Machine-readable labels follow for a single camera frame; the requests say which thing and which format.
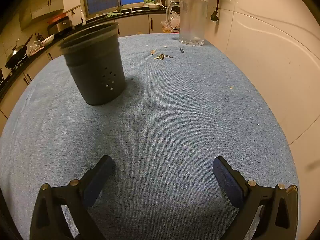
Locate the black wok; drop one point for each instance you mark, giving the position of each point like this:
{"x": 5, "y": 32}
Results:
{"x": 15, "y": 55}

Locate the dark perforated utensil holder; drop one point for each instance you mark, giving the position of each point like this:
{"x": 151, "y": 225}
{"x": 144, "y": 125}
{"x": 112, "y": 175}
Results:
{"x": 95, "y": 65}

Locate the clear glass pitcher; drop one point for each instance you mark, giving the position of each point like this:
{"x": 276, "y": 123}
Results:
{"x": 193, "y": 22}

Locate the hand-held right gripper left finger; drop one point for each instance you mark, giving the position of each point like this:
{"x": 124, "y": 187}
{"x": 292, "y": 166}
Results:
{"x": 96, "y": 182}

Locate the chrome kitchen faucet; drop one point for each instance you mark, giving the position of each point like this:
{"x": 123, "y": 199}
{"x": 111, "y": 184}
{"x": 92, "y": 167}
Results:
{"x": 113, "y": 0}

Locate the blue tablecloth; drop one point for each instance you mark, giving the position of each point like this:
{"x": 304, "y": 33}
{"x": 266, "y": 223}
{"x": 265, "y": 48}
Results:
{"x": 160, "y": 120}

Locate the clear plastic bag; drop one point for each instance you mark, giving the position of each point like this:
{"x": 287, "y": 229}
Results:
{"x": 174, "y": 20}

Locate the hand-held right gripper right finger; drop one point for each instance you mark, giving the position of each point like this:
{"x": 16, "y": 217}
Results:
{"x": 228, "y": 182}

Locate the beige upper kitchen cabinets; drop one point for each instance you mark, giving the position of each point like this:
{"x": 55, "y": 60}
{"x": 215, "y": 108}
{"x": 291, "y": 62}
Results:
{"x": 46, "y": 3}

